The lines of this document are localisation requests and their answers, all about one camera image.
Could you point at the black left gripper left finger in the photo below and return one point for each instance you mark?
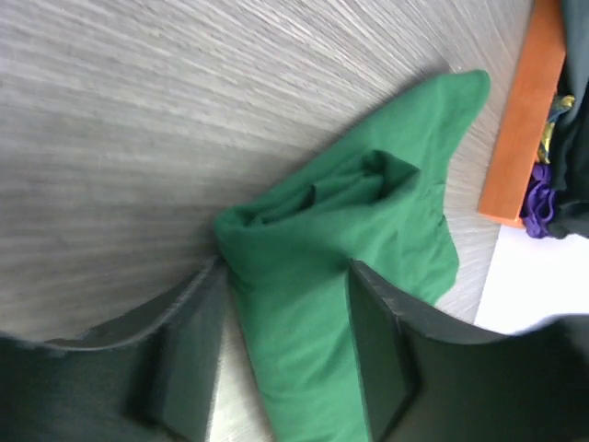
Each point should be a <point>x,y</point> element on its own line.
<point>148,375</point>

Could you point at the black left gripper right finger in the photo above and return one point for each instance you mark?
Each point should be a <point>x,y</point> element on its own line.
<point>428,376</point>

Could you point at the green t shirt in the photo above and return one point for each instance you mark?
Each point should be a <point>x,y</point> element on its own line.
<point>377,196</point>

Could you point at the purple t shirt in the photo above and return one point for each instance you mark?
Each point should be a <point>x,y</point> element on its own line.
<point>538,206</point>

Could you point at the black t shirt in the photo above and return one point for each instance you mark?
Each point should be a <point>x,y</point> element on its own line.
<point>569,145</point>

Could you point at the patterned cloth in tray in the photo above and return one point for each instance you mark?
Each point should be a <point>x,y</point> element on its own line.
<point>559,106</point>

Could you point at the orange tray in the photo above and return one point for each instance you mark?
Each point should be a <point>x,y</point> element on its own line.
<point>535,81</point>

